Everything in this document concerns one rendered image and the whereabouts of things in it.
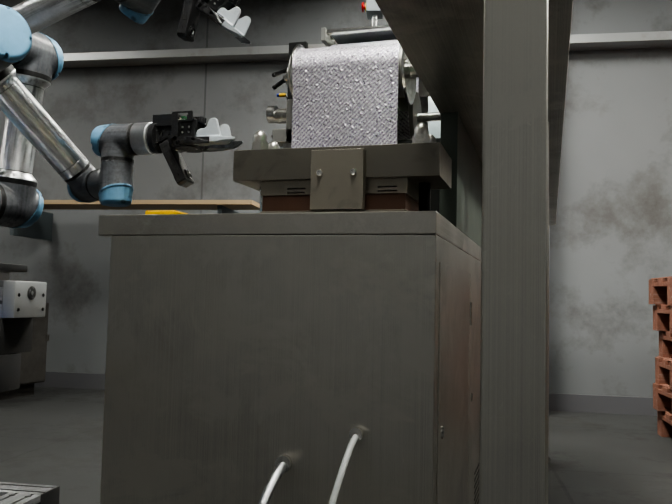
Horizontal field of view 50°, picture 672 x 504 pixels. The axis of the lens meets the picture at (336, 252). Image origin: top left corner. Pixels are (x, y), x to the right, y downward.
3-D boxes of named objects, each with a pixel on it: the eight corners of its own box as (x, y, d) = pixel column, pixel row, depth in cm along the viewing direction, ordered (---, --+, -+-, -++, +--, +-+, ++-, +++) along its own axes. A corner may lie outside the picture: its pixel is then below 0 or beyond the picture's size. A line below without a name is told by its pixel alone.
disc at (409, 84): (413, 114, 163) (415, 51, 165) (415, 113, 163) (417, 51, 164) (400, 91, 149) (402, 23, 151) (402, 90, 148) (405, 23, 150)
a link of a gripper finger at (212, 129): (228, 114, 156) (193, 118, 160) (227, 141, 156) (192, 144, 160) (236, 117, 159) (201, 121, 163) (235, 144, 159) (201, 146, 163)
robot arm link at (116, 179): (115, 209, 176) (117, 165, 177) (139, 206, 169) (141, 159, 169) (84, 205, 171) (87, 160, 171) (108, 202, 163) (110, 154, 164)
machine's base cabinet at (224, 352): (385, 443, 374) (388, 278, 379) (512, 453, 355) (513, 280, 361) (87, 696, 133) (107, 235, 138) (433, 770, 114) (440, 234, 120)
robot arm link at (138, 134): (128, 151, 164) (147, 158, 172) (146, 150, 163) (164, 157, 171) (130, 119, 165) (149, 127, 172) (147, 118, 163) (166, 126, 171)
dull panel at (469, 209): (504, 272, 361) (504, 225, 363) (511, 272, 360) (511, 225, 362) (439, 227, 148) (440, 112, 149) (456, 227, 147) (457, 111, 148)
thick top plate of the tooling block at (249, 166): (264, 193, 153) (265, 165, 154) (451, 189, 142) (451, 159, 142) (232, 181, 138) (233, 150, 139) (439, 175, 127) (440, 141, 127)
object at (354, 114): (291, 171, 157) (293, 87, 158) (397, 167, 150) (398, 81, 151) (290, 170, 156) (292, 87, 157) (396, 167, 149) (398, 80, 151)
